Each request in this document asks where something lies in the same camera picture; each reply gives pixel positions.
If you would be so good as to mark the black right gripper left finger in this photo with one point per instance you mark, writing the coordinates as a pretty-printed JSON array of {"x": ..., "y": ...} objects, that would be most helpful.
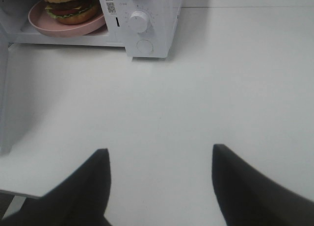
[{"x": 80, "y": 200}]

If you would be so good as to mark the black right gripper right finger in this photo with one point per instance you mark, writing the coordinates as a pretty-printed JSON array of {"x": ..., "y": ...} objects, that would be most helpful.
[{"x": 246, "y": 197}]

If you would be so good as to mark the pink round plate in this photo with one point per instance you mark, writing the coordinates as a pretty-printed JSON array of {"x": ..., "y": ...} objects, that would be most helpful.
[{"x": 48, "y": 26}]

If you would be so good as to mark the white microwave door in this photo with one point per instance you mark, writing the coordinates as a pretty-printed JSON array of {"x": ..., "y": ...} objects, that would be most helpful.
[{"x": 9, "y": 131}]

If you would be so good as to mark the burger with lettuce and cheese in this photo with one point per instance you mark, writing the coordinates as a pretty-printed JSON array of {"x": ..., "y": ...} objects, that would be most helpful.
[{"x": 72, "y": 12}]

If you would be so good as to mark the round white door button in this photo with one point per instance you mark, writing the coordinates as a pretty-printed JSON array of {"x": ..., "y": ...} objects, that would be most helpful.
[{"x": 144, "y": 46}]

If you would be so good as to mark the lower white microwave knob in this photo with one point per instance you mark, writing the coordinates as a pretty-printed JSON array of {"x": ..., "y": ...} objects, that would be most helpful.
[{"x": 139, "y": 21}]

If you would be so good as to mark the white microwave oven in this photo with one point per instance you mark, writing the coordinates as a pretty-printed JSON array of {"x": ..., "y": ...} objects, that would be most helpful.
[{"x": 116, "y": 32}]

